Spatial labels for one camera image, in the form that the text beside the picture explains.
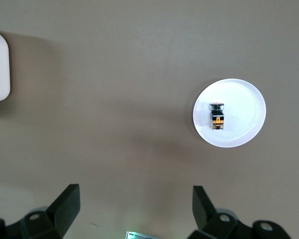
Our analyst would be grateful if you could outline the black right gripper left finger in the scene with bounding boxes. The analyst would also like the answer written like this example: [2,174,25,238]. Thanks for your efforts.
[0,183,80,239]

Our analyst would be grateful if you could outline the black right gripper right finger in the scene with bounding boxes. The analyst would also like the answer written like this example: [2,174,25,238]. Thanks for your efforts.
[189,185,292,239]

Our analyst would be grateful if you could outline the white round plate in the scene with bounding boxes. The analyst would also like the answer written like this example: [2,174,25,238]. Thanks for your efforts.
[192,78,267,148]

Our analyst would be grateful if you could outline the orange black push-button switch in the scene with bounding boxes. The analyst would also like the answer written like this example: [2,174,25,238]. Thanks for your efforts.
[209,102,226,130]

